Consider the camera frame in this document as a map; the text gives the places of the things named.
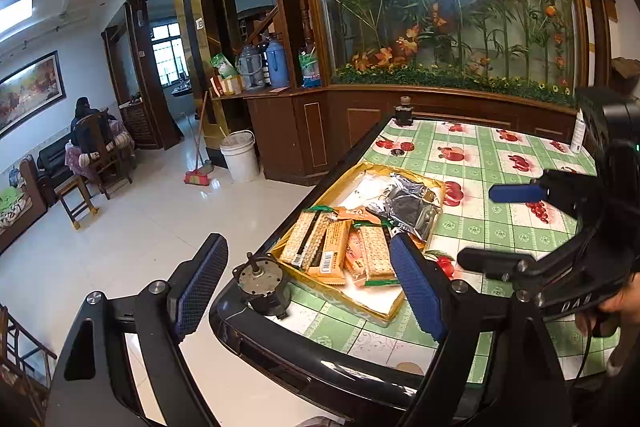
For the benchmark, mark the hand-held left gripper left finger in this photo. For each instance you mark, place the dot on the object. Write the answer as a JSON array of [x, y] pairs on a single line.
[[200, 287]]

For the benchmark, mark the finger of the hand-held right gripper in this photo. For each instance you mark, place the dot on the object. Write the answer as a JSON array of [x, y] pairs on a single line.
[[517, 193], [495, 259]]

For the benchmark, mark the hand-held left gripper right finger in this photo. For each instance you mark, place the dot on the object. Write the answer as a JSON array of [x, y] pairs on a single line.
[[417, 287]]

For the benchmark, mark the green-wrapped cracker packet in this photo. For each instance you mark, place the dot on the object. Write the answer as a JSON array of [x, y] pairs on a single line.
[[377, 252]]

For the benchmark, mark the orange round logo packet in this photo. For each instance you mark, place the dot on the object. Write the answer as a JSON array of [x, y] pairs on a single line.
[[356, 262], [357, 214]]

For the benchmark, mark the large orange cracker packet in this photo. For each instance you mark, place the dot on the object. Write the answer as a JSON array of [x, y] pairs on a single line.
[[335, 252]]

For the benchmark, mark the dark striped cracker packet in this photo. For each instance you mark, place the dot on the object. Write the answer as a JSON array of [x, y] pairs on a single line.
[[297, 237]]

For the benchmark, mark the yellow rimmed white tray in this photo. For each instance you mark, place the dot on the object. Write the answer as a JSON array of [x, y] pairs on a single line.
[[372, 179]]

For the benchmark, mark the person's right hand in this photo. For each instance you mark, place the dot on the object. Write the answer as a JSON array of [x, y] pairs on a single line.
[[617, 302]]

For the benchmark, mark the small metal motor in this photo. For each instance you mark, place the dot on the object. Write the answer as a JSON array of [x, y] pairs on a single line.
[[257, 282]]

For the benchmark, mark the white spray bottle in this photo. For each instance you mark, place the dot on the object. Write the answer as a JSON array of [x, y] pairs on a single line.
[[577, 134]]

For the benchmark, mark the red broom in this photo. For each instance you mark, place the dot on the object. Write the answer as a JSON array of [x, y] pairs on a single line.
[[198, 178]]

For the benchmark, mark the white plastic bucket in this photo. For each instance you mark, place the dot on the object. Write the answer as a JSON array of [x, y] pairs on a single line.
[[240, 159]]

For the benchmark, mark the dark glass jar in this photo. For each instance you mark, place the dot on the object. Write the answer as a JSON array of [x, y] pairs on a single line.
[[404, 114]]

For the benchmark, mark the stool with yellow feet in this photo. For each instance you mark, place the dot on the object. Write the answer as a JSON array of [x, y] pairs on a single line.
[[75, 187]]

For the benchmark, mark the low wooden cabinet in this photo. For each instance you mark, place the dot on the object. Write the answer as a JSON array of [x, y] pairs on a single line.
[[280, 132]]

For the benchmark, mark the dark wooden chair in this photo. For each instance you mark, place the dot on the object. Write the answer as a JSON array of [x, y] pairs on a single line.
[[25, 357]]

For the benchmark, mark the wooden bench with cushion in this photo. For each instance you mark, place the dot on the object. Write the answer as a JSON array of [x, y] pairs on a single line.
[[25, 207]]

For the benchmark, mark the glass flower display panel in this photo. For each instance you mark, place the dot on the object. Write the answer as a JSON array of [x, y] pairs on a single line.
[[450, 7]]

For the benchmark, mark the black sofa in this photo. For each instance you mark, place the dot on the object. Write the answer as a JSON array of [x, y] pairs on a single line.
[[50, 157]]

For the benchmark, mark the small yellow carton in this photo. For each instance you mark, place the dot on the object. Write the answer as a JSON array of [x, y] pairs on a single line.
[[230, 85]]

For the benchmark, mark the green bag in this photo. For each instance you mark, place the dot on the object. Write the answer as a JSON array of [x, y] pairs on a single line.
[[225, 66]]

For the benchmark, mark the grey water jug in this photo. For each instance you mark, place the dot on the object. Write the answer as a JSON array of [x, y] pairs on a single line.
[[250, 67]]

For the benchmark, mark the blue thermos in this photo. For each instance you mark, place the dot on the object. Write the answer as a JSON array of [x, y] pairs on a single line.
[[276, 64]]

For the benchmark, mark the green-white bag on counter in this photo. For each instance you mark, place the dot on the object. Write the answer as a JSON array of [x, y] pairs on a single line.
[[310, 72]]

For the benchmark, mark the framed wall painting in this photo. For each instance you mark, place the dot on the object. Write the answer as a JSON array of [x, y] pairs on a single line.
[[30, 92]]

